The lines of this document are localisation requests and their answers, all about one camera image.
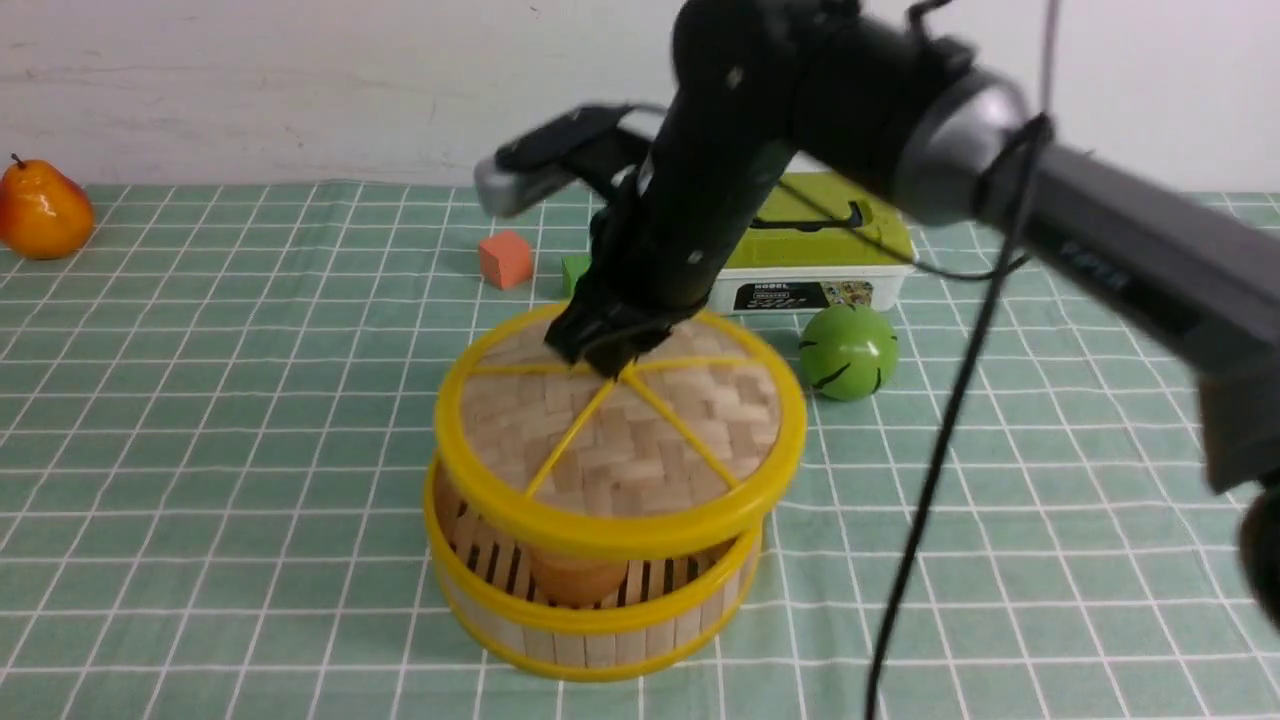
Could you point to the orange foam cube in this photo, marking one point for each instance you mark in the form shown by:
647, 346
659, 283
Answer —
506, 260

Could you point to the yellow bamboo steamer basket base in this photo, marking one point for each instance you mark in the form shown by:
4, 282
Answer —
662, 612

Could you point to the green checked tablecloth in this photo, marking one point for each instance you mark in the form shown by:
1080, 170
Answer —
217, 417

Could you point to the orange toy pear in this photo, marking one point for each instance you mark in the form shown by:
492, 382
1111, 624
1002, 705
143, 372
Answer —
44, 214

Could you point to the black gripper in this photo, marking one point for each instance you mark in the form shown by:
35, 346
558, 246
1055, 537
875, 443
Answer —
665, 244

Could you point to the orange food item inside basket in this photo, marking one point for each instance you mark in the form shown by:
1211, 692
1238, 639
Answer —
575, 581

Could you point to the green foam cube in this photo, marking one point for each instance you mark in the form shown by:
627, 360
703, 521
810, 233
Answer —
571, 269

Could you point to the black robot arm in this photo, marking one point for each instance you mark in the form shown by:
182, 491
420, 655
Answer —
912, 119

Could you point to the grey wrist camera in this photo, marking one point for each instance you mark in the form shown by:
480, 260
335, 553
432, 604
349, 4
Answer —
586, 144

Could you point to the green lidded white storage box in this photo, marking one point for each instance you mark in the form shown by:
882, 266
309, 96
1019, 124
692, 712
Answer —
817, 241

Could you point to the yellow rimmed woven steamer lid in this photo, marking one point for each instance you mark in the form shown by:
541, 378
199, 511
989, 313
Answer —
689, 447

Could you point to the green toy melon ball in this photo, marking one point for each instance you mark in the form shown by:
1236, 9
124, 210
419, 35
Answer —
848, 352

